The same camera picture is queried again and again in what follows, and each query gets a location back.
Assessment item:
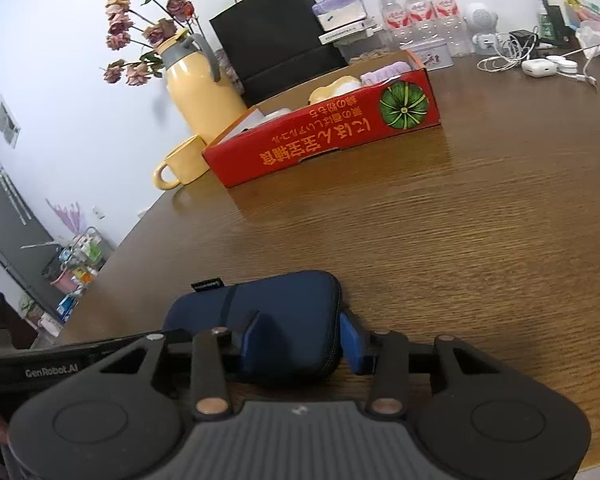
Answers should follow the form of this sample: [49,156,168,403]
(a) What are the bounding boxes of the yellow mug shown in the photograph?
[153,135,212,191]

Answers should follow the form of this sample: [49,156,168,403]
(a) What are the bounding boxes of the white earbud case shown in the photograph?
[522,59,556,78]

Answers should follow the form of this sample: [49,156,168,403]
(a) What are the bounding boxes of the small green bottle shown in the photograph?
[537,10,556,41]

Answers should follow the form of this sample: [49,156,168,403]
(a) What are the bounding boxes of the coiled white cable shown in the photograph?
[476,32,536,72]

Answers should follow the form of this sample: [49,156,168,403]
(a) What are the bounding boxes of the yellow white plush toy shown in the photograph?
[307,75,363,106]

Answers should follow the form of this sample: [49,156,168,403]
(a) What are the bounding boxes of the black stand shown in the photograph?
[537,0,568,46]

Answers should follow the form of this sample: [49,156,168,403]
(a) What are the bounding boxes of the purple fluffy headband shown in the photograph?
[360,61,413,86]

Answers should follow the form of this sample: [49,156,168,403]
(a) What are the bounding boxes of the purple decorative plant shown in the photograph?
[46,199,83,236]

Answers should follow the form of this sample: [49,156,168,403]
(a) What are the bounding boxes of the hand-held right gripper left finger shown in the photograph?
[97,310,263,421]

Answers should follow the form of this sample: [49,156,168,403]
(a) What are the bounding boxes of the white cable with plug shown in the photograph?
[555,70,598,88]

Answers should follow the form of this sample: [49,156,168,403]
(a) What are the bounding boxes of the long white cable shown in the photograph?
[550,42,600,78]

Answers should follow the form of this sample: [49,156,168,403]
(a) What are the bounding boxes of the small printed tin box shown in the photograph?
[405,39,453,71]

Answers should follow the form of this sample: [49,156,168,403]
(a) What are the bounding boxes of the colourful snack packet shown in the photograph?
[562,0,600,31]

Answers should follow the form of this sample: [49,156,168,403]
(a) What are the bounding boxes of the yellow thermos jug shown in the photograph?
[157,30,248,146]

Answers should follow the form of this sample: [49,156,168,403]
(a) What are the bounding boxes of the crumpled white plastic bag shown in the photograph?
[575,20,600,53]

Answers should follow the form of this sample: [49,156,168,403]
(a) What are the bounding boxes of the white robot figure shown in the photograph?
[465,2,501,54]

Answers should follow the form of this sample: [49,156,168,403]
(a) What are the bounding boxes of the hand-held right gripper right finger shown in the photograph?
[339,309,501,418]

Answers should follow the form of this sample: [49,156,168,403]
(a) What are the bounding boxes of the red cardboard box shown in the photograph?
[202,50,442,188]

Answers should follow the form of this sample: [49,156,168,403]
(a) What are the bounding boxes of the dried pink flowers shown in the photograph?
[102,0,201,87]

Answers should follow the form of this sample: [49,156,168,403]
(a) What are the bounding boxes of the purple tissue pack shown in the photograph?
[311,0,368,31]

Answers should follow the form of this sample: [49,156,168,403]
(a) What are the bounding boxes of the wire storage rack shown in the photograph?
[20,227,116,323]

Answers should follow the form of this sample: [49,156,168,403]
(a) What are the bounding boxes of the black paper bag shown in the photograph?
[209,0,348,108]

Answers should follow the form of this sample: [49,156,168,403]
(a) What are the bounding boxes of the wall poster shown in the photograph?
[0,94,21,148]

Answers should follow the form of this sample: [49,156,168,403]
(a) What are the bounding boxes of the clear snack jar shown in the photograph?
[335,32,396,66]

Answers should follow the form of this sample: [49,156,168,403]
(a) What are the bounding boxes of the water bottle red label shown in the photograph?
[399,0,433,43]
[425,0,473,58]
[376,0,406,51]

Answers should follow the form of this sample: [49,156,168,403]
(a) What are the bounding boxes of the navy blue pouch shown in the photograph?
[162,270,343,388]

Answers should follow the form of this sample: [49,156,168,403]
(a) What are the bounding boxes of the flat white box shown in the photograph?
[318,20,378,46]

